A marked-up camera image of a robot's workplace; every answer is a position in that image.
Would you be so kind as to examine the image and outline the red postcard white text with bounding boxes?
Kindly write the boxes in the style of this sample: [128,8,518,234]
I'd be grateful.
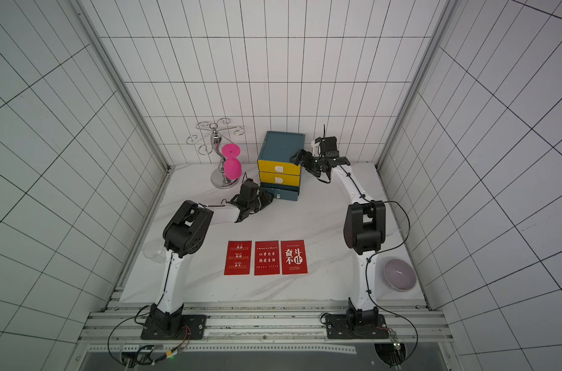
[224,241,253,276]

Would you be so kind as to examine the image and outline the aluminium mounting rail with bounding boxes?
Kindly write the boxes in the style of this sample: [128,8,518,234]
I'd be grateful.
[79,301,453,356]

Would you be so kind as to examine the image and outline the teal drawer cabinet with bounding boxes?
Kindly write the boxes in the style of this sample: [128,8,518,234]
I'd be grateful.
[256,130,306,203]

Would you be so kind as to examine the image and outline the base black cable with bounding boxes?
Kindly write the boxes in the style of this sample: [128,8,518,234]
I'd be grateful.
[106,305,191,368]
[364,200,420,367]

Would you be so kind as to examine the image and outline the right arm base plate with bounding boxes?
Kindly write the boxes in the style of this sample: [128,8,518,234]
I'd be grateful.
[321,313,389,340]

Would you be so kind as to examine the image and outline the pink plastic goblet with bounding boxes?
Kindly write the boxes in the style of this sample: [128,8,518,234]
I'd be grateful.
[222,143,242,180]

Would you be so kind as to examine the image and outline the yellow drawer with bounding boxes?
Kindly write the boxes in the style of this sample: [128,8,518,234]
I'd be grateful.
[259,172,300,187]
[258,159,301,176]

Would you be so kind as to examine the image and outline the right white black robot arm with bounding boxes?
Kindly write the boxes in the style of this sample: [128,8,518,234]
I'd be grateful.
[291,137,389,339]

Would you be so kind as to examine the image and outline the silver metal cup stand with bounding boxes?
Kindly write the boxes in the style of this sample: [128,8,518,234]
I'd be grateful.
[186,117,245,190]

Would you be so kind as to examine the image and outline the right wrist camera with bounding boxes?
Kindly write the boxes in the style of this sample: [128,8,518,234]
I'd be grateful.
[311,137,323,157]

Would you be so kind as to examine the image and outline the lilac bowl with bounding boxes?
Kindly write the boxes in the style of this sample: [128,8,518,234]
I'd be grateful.
[383,258,417,292]

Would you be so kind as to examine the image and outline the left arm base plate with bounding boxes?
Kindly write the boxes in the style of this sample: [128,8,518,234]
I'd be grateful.
[140,315,208,341]

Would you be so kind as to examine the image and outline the right base black cable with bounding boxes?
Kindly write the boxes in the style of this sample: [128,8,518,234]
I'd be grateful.
[364,200,420,367]

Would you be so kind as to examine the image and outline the left base black cable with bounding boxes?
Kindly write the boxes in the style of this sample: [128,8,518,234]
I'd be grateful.
[106,305,191,368]

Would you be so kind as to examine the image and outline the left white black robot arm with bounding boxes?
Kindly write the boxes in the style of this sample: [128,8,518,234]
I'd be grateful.
[140,179,274,341]

